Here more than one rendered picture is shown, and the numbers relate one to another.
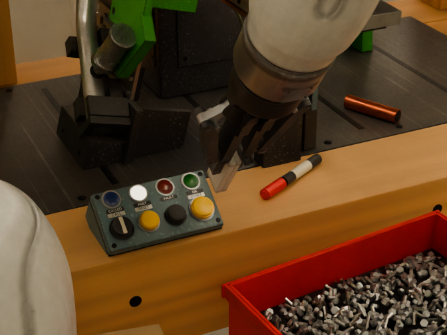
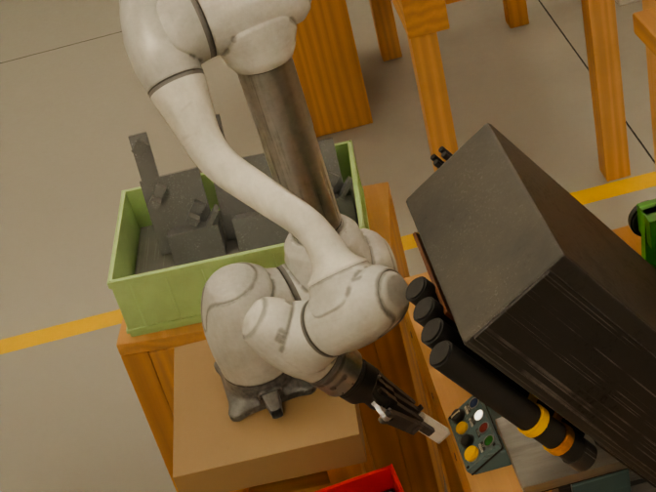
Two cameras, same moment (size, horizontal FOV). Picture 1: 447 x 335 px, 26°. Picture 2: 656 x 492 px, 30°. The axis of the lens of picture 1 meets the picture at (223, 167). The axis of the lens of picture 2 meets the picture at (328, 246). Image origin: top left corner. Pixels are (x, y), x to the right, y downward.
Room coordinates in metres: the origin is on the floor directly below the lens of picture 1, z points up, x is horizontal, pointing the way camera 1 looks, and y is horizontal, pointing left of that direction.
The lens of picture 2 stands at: (1.55, -1.48, 2.52)
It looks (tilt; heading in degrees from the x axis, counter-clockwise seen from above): 34 degrees down; 115
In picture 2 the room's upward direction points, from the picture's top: 15 degrees counter-clockwise
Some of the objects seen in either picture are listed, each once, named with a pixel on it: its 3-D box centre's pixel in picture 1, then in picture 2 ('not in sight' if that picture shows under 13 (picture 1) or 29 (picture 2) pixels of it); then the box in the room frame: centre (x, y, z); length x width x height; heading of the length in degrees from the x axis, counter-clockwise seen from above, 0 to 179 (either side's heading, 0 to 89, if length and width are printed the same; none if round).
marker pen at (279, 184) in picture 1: (291, 175); not in sight; (1.15, -0.09, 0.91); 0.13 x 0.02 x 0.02; 142
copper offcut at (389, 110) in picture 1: (372, 108); not in sight; (1.35, -0.23, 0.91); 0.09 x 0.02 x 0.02; 52
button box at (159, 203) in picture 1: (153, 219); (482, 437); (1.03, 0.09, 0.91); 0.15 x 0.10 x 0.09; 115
